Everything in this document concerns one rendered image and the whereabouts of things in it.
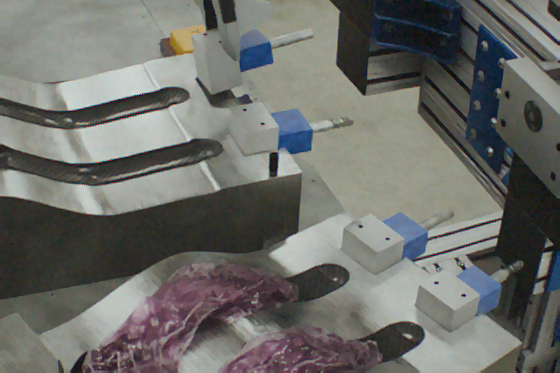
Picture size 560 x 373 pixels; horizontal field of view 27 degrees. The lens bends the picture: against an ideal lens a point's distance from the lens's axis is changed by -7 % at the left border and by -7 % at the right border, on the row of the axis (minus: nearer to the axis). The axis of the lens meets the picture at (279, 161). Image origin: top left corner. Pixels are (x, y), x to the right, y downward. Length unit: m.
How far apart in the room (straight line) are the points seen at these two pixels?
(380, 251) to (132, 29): 0.64
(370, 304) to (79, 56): 0.64
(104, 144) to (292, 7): 2.21
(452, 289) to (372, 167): 1.70
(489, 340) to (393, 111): 1.94
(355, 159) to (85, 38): 1.29
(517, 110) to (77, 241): 0.47
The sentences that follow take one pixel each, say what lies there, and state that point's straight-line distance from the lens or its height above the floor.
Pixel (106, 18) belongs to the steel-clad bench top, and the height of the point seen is 0.80.
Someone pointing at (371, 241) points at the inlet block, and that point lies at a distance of 1.15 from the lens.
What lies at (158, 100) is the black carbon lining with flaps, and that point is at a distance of 1.34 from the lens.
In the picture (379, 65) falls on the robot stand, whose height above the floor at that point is 0.77.
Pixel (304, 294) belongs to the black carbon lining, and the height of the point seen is 0.85.
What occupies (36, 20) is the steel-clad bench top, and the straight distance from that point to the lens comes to 1.70.
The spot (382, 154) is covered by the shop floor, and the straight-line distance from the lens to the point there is 2.84.
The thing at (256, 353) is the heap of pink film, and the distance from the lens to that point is 0.98.
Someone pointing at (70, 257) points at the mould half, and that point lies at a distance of 1.19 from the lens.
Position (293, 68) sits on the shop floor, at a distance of 3.14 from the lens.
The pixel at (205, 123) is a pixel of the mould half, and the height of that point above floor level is 0.89.
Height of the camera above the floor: 1.60
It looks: 35 degrees down
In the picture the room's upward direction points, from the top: 3 degrees clockwise
